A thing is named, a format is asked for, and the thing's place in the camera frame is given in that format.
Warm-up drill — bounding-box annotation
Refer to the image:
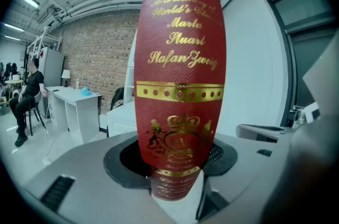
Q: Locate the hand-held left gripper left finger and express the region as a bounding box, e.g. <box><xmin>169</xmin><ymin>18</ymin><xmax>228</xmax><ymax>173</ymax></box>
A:
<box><xmin>103</xmin><ymin>135</ymin><xmax>154</xmax><ymax>190</ymax></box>

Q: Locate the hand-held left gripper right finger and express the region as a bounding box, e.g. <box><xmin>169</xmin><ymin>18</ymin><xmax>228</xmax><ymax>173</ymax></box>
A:
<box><xmin>194</xmin><ymin>139</ymin><xmax>238</xmax><ymax>219</ymax></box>

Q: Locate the red hardcover book gold print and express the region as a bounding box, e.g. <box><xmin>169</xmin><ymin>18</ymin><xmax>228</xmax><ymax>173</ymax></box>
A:
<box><xmin>133</xmin><ymin>0</ymin><xmax>227</xmax><ymax>201</ymax></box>

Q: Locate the black round-backed chair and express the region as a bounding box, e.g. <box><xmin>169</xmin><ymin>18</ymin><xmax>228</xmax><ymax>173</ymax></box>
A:
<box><xmin>106</xmin><ymin>87</ymin><xmax>126</xmax><ymax>138</ymax></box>

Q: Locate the teal fluffy object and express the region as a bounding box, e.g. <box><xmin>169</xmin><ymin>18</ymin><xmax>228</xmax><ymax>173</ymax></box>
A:
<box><xmin>79</xmin><ymin>86</ymin><xmax>94</xmax><ymax>97</ymax></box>

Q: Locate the black metal chair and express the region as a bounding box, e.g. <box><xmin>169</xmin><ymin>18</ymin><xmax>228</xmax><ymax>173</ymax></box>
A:
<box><xmin>24</xmin><ymin>90</ymin><xmax>46</xmax><ymax>137</ymax></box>

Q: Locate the white table lamp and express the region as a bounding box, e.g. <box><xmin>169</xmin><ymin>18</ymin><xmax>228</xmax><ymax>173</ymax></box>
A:
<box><xmin>61</xmin><ymin>69</ymin><xmax>72</xmax><ymax>87</ymax></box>

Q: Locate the grey metal cabinet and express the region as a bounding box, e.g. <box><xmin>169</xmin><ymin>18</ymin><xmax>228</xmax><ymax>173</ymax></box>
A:
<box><xmin>39</xmin><ymin>47</ymin><xmax>65</xmax><ymax>118</ymax></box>

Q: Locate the round yellow table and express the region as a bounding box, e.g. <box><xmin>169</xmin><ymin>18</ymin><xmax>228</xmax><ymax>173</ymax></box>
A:
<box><xmin>4</xmin><ymin>79</ymin><xmax>24</xmax><ymax>102</ymax></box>

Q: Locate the white metal rack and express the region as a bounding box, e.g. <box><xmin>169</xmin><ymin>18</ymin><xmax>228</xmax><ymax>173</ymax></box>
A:
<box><xmin>26</xmin><ymin>26</ymin><xmax>63</xmax><ymax>59</ymax></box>

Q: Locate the dark glass door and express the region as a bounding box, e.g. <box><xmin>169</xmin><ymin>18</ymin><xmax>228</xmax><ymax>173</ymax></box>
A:
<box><xmin>264</xmin><ymin>0</ymin><xmax>337</xmax><ymax>127</ymax></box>

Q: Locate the thin white cable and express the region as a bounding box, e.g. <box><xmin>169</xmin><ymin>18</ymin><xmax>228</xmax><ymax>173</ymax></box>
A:
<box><xmin>43</xmin><ymin>93</ymin><xmax>70</xmax><ymax>160</ymax></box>

